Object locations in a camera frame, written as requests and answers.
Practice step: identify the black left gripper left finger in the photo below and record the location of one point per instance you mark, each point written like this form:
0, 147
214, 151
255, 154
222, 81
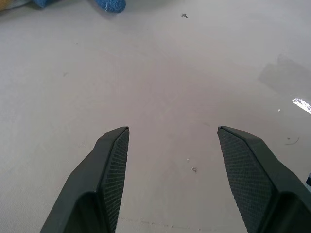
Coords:
87, 184

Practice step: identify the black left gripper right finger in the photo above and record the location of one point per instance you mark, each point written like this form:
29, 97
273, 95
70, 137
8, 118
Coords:
262, 184

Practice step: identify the mustard yellow knitted cloth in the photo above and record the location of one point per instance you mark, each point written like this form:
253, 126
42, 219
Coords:
3, 3

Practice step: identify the small dark debris bit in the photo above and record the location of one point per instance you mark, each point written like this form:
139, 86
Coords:
184, 15

